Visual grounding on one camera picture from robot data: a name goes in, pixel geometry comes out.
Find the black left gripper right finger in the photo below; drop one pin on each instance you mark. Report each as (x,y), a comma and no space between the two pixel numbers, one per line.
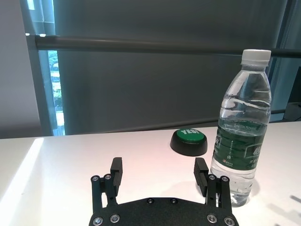
(201,175)

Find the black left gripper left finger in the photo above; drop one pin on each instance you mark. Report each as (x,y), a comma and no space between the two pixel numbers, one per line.
(116,171)

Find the green YES push button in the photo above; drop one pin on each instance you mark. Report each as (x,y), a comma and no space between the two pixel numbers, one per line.
(189,142)

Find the dark grey horizontal bar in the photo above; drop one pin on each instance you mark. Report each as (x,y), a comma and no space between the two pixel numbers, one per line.
(141,43)

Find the narrow bright window strip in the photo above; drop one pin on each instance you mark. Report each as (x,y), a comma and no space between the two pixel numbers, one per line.
(56,94)

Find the clear green-label water bottle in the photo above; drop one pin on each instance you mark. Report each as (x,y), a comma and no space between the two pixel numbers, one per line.
(242,141)

